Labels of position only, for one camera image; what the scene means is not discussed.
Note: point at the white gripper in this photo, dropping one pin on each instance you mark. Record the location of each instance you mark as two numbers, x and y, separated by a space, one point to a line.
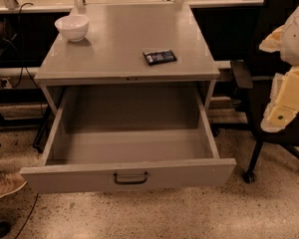
298 39

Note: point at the grey top drawer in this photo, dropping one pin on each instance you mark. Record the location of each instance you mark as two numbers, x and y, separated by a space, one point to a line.
161 129

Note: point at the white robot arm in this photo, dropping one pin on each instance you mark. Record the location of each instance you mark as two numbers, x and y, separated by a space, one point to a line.
290 40

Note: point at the grey drawer cabinet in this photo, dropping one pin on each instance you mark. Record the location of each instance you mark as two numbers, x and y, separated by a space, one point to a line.
112 51

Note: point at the black office chair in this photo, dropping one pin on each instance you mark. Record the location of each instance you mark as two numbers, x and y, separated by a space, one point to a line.
253 75

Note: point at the dark blue snack packet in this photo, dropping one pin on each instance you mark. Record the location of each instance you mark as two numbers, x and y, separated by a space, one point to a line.
159 57

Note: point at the white bowl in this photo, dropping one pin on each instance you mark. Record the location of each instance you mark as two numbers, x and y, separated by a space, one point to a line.
73 27

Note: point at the tan shoe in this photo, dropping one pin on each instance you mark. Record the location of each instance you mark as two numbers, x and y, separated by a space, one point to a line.
11 183

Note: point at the black caster wheel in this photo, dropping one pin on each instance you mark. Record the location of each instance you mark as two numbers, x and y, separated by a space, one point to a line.
4 228

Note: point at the black top drawer handle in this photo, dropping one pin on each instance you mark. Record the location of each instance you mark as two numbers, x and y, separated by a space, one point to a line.
130 179

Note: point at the wall power outlet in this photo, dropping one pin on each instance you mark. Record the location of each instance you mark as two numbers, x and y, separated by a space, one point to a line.
5 83

